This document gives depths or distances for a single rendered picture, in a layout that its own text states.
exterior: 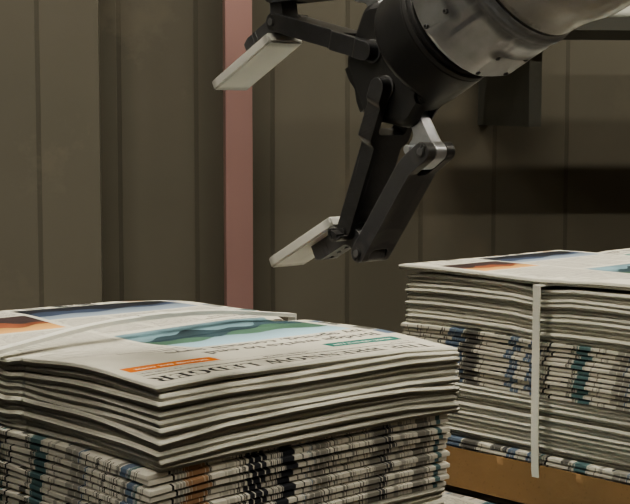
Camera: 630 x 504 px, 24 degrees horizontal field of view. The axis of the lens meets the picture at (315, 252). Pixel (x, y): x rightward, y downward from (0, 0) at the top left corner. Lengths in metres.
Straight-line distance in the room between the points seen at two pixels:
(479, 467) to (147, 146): 2.42
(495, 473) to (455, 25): 0.77
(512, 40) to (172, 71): 3.04
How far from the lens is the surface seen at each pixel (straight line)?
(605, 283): 1.42
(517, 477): 1.51
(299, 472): 1.01
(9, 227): 3.71
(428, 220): 3.93
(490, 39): 0.83
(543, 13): 0.81
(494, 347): 1.51
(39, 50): 3.70
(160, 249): 3.85
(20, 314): 1.24
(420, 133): 0.90
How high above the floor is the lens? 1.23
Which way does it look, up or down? 5 degrees down
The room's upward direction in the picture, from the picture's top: straight up
